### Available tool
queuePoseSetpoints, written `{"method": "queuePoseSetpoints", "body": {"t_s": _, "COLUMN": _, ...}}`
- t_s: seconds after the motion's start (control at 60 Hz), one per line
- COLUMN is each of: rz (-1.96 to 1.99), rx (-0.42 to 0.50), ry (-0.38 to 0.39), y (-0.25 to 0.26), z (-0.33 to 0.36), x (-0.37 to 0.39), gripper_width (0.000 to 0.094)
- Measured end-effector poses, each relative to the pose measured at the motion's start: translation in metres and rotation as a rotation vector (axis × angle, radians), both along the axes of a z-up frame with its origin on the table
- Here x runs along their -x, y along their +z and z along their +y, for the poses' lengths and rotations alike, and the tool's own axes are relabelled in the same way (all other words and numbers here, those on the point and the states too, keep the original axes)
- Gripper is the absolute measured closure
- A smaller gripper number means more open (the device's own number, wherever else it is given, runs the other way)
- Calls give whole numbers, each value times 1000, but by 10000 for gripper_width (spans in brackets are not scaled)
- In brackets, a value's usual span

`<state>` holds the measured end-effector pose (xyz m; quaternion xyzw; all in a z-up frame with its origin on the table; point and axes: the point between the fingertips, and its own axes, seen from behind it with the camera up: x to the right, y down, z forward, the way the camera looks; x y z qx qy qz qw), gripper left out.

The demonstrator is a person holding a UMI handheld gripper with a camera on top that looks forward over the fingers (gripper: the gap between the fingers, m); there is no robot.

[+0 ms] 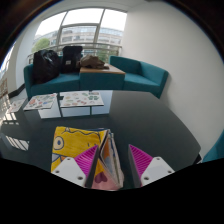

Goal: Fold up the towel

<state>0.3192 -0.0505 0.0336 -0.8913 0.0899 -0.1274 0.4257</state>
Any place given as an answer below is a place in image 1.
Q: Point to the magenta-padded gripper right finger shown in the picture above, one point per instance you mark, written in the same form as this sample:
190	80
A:
156	170

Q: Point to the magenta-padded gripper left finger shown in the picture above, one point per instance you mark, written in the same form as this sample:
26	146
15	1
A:
68	170

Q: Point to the orange pink cartoon towel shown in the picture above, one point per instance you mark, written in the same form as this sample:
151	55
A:
71	141

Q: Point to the teal chair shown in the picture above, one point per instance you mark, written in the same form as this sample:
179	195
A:
216	150

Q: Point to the teal wooden-top corner table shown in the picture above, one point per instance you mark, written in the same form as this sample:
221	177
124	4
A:
101	79

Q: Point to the large black backpack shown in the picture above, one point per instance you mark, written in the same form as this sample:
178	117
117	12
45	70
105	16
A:
45	66

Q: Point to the black backpack with label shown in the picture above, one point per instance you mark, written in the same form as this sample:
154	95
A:
71	60

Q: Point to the brown jacket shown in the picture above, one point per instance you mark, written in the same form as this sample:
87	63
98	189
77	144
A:
91	62

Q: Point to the metal window railing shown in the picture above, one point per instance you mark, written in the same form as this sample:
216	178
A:
100	50

